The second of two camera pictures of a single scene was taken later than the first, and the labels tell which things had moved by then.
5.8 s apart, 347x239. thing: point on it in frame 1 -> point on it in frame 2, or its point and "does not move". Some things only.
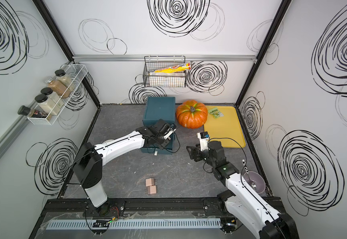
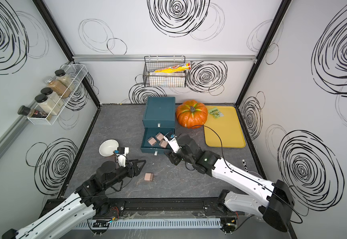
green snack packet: x=216 y=112 does not move
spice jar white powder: x=59 y=100 does not move
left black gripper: x=166 y=142 -> x=136 y=171
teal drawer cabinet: x=158 y=108 does not move
